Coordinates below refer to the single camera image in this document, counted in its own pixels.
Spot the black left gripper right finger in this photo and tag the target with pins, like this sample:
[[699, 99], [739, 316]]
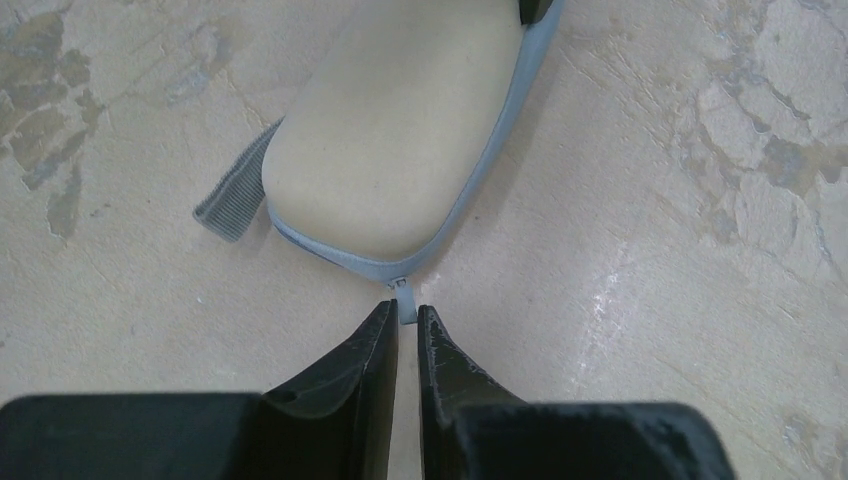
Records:
[[474, 428]]

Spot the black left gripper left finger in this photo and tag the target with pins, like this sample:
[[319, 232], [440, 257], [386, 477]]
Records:
[[332, 420]]

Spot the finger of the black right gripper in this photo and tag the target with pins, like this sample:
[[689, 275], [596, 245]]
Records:
[[533, 11]]

